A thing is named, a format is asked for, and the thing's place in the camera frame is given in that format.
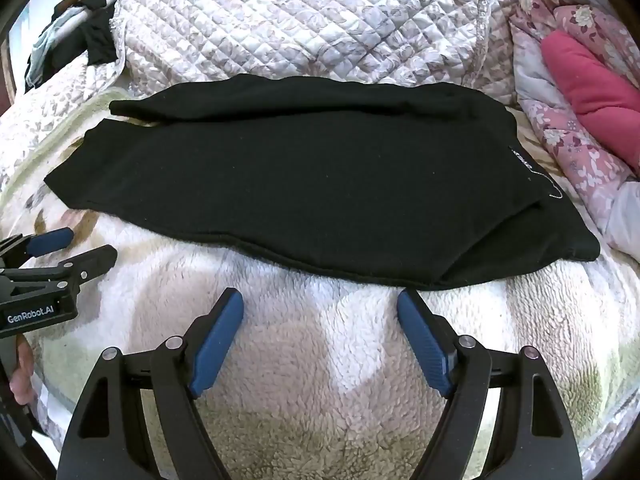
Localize black pants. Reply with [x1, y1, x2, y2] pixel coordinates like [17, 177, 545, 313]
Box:
[46, 75, 600, 290]

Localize left hand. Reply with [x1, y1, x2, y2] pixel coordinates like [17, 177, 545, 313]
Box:
[10, 335, 36, 405]

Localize fleece floral blanket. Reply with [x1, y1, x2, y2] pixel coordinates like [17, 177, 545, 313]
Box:
[1, 89, 639, 479]

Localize dark clothes pile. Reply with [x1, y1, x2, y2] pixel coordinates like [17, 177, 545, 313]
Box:
[24, 0, 117, 92]

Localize white quilted bedspread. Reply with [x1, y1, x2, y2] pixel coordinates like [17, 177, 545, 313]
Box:
[0, 0, 532, 181]

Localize pink floral comforter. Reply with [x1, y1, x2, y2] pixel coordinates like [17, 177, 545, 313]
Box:
[510, 0, 639, 258]

